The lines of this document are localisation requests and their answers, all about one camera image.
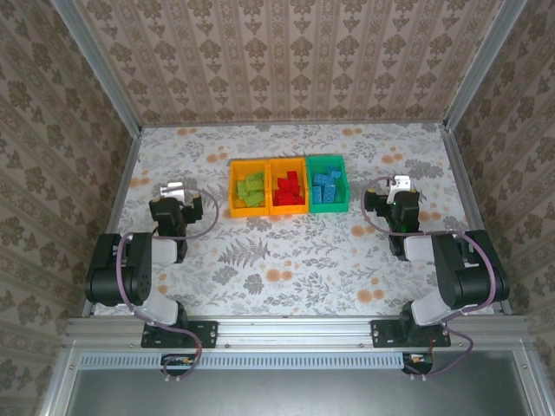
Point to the floral patterned table cover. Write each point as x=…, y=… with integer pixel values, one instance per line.
x=390, y=143

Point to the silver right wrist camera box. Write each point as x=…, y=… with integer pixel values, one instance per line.
x=399, y=184

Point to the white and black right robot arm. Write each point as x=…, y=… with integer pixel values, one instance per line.
x=468, y=277

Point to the grey metal lower shelf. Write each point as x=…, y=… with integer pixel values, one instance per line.
x=295, y=394

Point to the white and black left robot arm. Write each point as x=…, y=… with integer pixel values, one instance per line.
x=130, y=277

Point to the green plastic bin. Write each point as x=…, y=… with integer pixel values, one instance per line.
x=329, y=208

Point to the large blue lego brick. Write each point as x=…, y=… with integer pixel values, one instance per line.
x=330, y=195

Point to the aluminium table edge rail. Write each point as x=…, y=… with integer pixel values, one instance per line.
x=303, y=124

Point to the black wiring port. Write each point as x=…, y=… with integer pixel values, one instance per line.
x=178, y=360
x=418, y=359

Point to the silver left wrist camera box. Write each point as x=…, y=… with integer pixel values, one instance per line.
x=171, y=189

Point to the red angled lego piece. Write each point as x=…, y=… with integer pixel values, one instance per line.
x=282, y=183

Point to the yellow plastic bin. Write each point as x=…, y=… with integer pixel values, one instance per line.
x=234, y=208
x=288, y=210

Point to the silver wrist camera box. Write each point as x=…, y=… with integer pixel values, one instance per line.
x=171, y=189
x=399, y=184

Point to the red arch lego piece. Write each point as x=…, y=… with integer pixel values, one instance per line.
x=293, y=177

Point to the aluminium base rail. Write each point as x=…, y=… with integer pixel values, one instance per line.
x=295, y=331

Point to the small red lego brick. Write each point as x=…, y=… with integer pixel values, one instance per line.
x=298, y=200

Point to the long red lego brick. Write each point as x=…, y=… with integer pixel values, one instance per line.
x=279, y=200

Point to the aluminium corner post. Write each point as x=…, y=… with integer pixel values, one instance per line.
x=99, y=65
x=482, y=65

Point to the long green lego brick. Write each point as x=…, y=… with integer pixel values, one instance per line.
x=257, y=180
x=253, y=200

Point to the aluminium table side rail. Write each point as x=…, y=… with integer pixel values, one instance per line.
x=126, y=173
x=460, y=173

